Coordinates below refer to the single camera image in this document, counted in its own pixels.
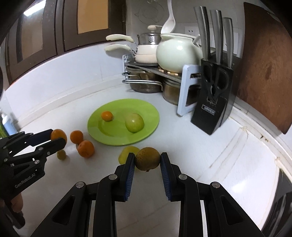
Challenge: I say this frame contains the small orange tangerine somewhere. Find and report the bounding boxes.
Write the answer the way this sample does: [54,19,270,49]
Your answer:
[51,129,67,142]

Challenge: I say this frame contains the small orange mandarin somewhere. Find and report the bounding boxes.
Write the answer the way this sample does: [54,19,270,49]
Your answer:
[70,130,84,145]

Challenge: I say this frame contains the small orange clementine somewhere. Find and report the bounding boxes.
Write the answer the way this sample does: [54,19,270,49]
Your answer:
[77,140,95,158]

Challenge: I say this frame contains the large orange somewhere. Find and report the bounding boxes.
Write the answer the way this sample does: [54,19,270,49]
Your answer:
[101,111,113,122]

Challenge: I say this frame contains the brownish yellow round fruit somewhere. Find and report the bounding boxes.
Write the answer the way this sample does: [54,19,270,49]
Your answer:
[135,147,160,172]

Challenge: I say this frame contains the green apple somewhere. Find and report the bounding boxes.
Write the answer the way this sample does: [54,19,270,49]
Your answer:
[125,113,145,133]

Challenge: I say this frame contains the left hand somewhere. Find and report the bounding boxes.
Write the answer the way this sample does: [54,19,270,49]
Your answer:
[11,193,23,213]

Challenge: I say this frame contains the blue white bottle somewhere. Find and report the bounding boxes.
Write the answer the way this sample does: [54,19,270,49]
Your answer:
[1,114,17,135]

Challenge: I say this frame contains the yellow-green apple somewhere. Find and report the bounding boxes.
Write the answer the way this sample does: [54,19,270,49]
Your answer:
[118,146,140,164]

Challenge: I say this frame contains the green plate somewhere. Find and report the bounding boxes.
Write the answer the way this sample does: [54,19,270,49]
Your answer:
[87,99,159,146]

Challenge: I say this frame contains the dark wooden cabinet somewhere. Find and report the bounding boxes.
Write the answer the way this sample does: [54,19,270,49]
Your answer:
[3,1,126,86]

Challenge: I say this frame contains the black knife block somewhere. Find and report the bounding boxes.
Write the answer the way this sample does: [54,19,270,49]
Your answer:
[191,59,234,135]

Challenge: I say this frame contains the white metal pot rack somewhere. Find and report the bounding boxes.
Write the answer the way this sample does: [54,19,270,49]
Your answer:
[122,54,201,116]

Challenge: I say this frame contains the large steel pan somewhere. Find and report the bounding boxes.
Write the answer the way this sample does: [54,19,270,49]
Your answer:
[122,71,163,93]

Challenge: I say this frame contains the small steel pot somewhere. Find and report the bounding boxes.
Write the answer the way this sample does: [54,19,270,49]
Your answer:
[162,79,181,105]

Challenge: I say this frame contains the wooden cutting board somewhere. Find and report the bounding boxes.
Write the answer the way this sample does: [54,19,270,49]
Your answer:
[238,2,291,134]

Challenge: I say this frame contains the cream saucepan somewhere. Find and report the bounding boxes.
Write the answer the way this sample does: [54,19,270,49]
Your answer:
[104,44,158,64]

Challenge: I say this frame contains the steel lidded pot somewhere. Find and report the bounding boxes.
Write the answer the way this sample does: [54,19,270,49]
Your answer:
[137,25,162,45]

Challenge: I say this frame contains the white ceramic pot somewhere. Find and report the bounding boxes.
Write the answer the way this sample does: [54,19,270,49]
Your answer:
[156,33,203,74]

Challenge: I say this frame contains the white hanging ladle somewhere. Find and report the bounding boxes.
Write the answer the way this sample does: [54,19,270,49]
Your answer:
[160,0,176,34]

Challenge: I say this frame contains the steel knife right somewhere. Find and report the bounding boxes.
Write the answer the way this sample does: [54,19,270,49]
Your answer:
[223,17,234,68]

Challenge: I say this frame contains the steel knife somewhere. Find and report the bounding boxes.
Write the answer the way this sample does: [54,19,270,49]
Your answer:
[223,17,234,68]
[194,6,210,60]
[210,9,223,64]

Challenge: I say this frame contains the steel knife middle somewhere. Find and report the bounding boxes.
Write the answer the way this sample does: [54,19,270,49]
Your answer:
[210,9,223,64]

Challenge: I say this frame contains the steel knife left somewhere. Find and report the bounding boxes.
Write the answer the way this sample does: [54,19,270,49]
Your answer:
[194,6,210,60]

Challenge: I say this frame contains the cream upper pan handle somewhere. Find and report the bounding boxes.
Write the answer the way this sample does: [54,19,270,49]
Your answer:
[105,34,135,43]

